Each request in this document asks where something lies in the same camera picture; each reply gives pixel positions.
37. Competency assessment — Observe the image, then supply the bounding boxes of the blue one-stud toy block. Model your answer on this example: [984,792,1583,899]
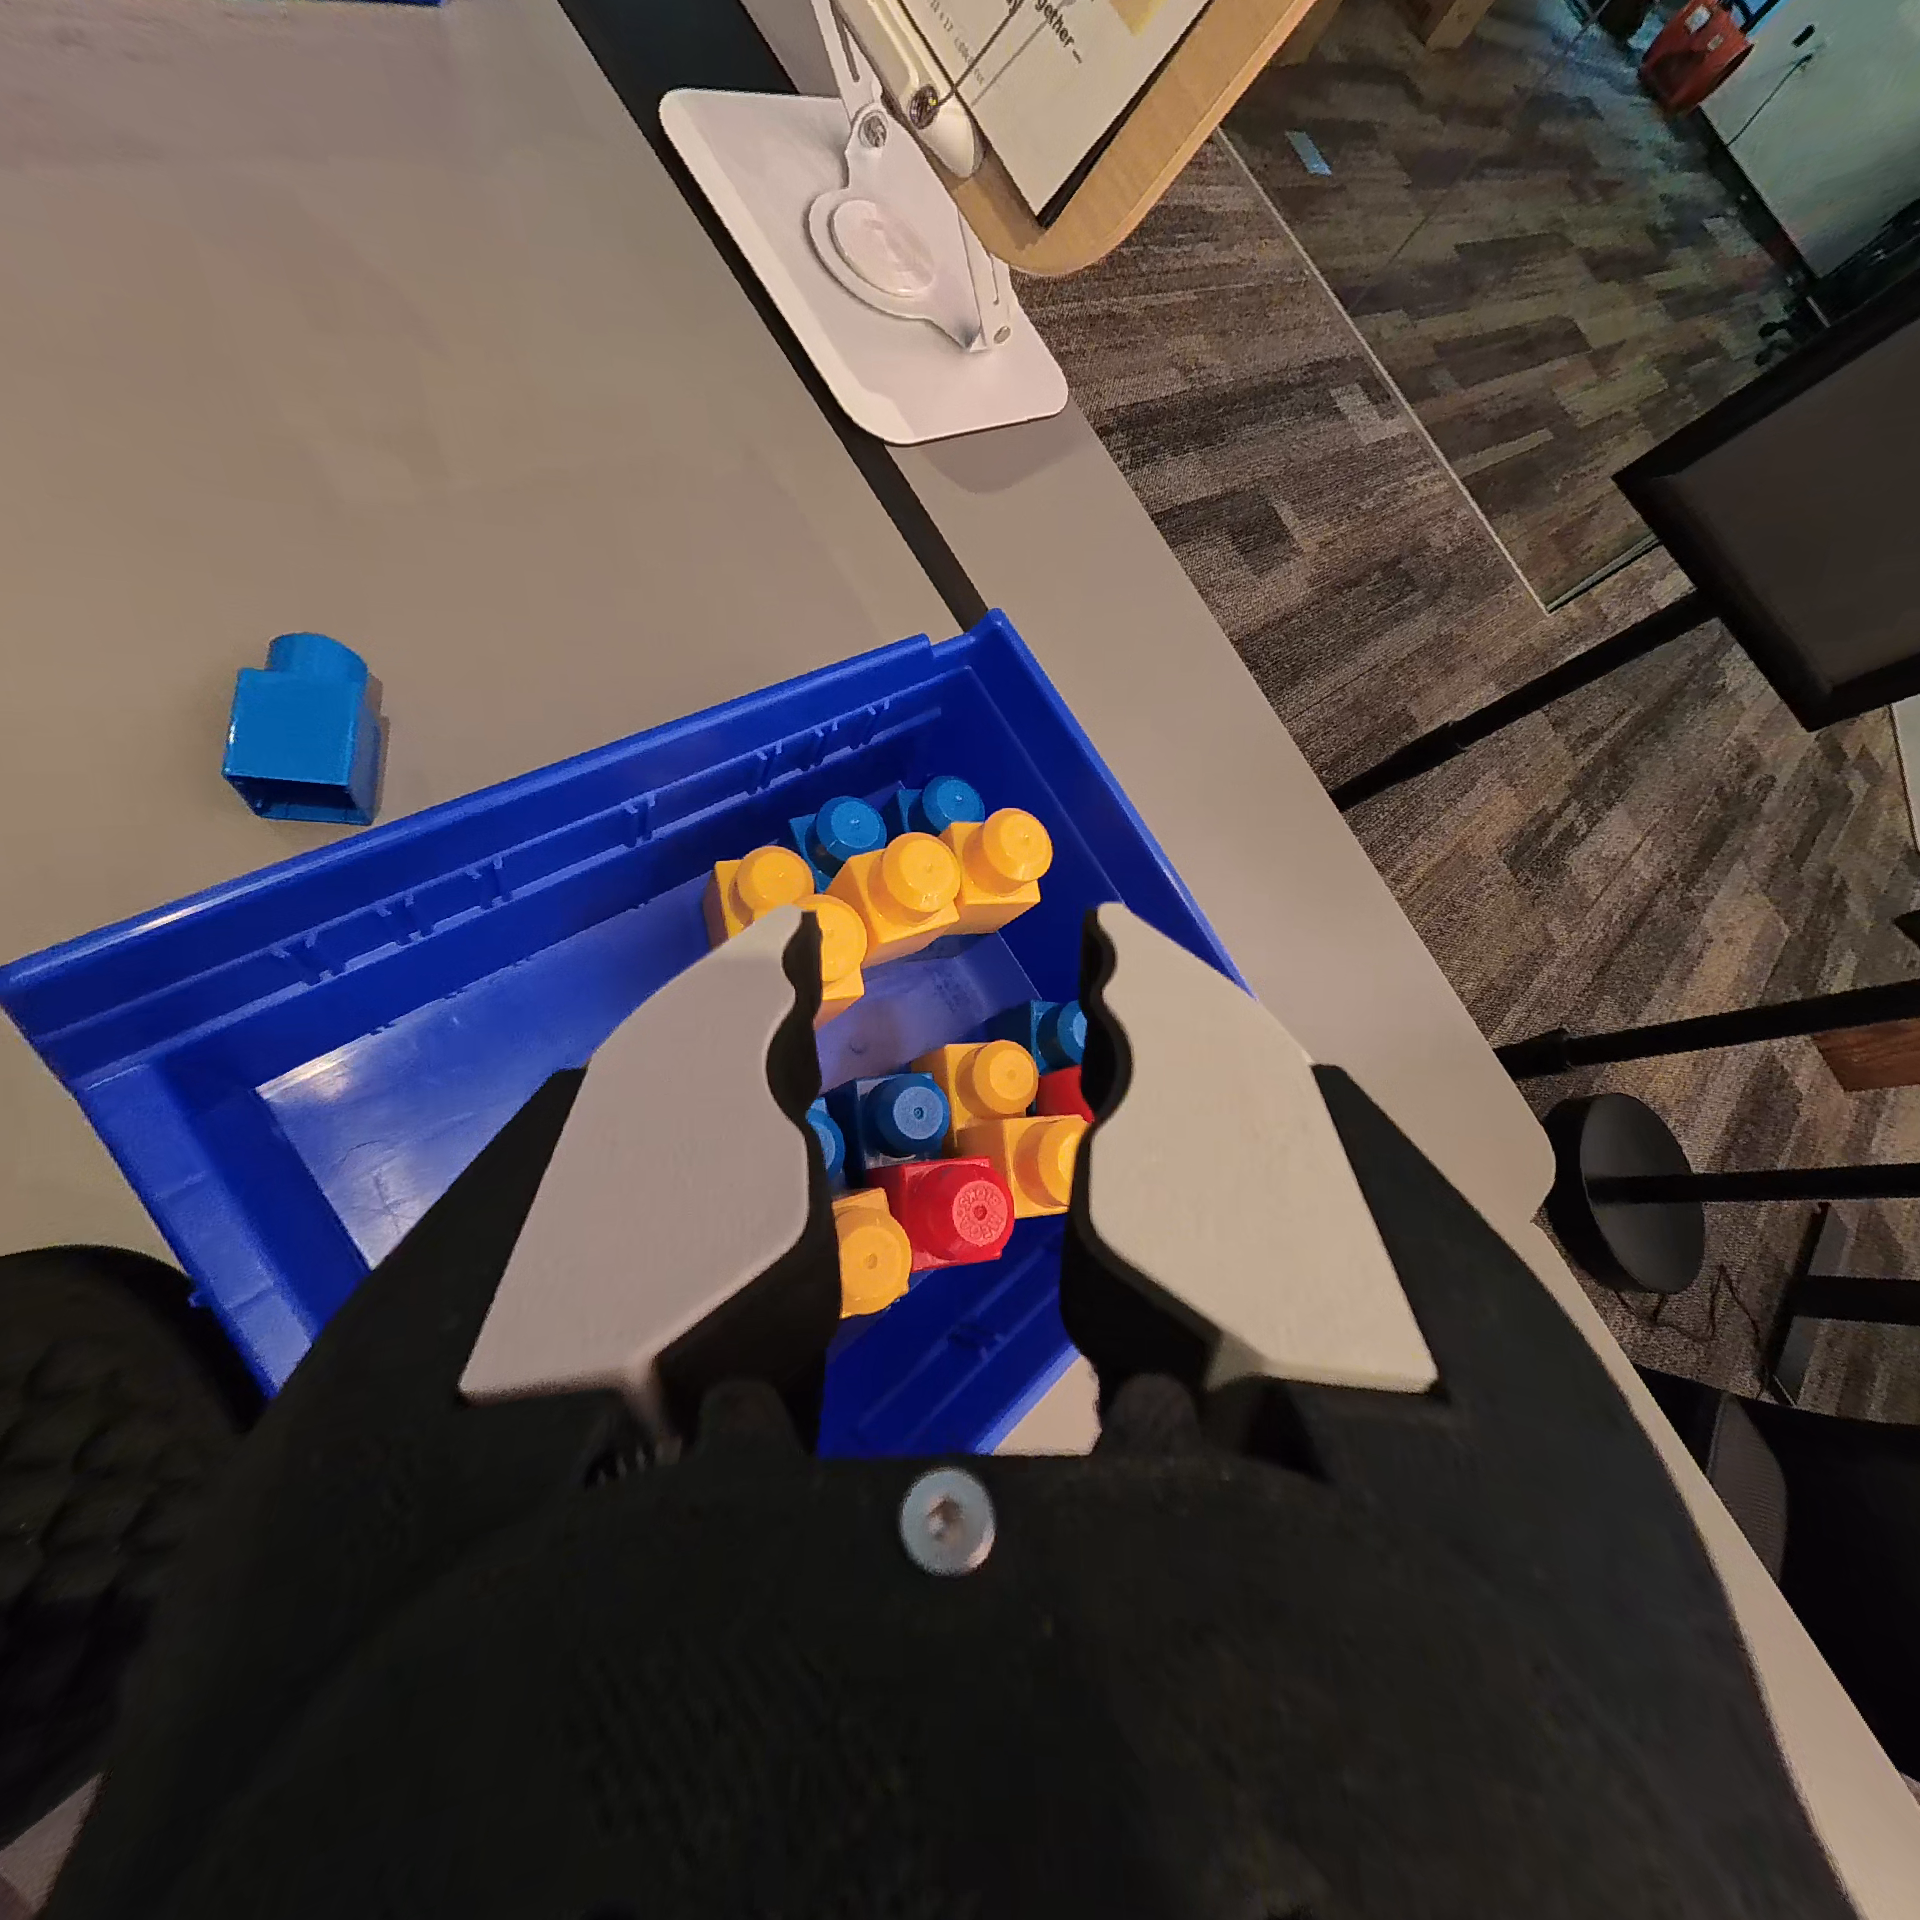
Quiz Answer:
[223,632,391,829]

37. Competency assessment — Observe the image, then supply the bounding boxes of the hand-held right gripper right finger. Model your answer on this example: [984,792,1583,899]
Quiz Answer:
[1063,901,1443,1434]

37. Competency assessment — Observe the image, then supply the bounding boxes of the blue plastic bin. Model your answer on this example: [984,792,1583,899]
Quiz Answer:
[0,607,1255,1460]

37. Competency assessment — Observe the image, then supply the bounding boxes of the black pole stand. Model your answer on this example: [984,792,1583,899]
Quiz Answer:
[1543,1093,1920,1296]

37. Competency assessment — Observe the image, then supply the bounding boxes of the white board stand base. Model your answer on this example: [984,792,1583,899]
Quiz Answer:
[660,86,1071,448]

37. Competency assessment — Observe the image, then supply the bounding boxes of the black round pad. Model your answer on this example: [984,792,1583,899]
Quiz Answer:
[0,1244,273,1848]

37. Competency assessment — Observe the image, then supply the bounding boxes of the clear chair floor mat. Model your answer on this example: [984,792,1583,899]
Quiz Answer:
[1222,0,1920,614]

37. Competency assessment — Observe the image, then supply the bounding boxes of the wooden instruction board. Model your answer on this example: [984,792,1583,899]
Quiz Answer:
[832,0,1323,277]

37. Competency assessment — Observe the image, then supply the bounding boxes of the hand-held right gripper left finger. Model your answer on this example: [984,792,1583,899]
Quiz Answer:
[457,904,846,1412]

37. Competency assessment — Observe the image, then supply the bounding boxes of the red plastic bin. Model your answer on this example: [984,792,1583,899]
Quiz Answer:
[1639,0,1759,115]

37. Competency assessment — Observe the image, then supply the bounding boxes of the cluster of assembled block steps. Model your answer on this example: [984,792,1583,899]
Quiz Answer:
[705,774,1104,1323]

